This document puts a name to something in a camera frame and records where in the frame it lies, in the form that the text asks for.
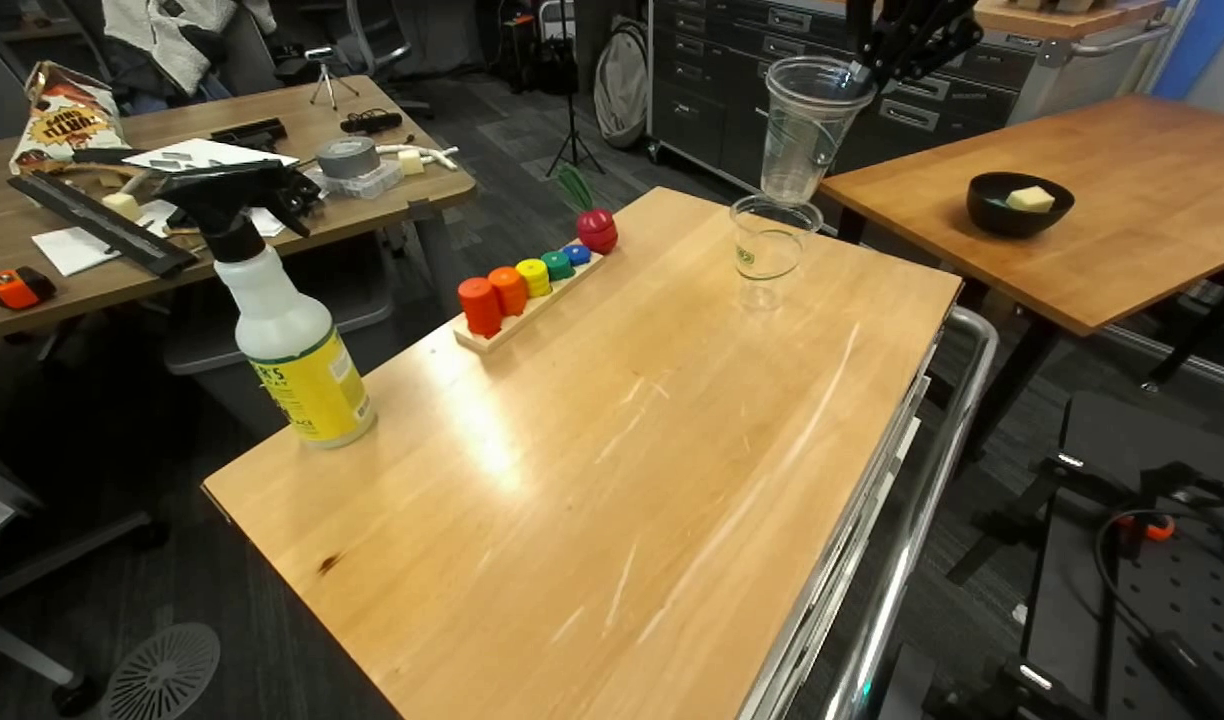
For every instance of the orange red peg cylinder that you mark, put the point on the orange red peg cylinder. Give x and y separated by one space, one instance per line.
482 308

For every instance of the snack chip bag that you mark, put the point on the snack chip bag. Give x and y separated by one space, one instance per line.
66 115

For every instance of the chrome cart handle bar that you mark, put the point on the chrome cart handle bar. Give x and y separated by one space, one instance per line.
857 646

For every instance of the clear plastic cup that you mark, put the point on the clear plastic cup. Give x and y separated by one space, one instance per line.
769 243
806 120

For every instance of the orange black tape measure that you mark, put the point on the orange black tape measure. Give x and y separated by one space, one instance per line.
27 288

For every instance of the white yellow spray bottle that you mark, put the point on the white yellow spray bottle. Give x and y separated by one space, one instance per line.
286 332

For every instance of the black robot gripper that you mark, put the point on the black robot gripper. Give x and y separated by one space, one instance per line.
911 38

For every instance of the black bowl with food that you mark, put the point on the black bowl with food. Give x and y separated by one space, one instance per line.
1018 204

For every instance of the grey tape roll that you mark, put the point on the grey tape roll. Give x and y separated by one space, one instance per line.
350 157

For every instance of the wooden peg toy base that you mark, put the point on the wooden peg toy base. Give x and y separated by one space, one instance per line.
517 320

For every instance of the red apple toy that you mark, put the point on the red apple toy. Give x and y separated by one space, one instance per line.
593 226

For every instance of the yellow peg cylinder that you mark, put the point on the yellow peg cylinder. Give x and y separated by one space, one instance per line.
532 277

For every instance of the wooden side table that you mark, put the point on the wooden side table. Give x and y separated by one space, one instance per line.
1144 222

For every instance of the green peg cylinder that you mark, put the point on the green peg cylinder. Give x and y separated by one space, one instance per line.
558 267

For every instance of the clear plastic cup on table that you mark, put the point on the clear plastic cup on table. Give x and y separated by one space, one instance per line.
769 243

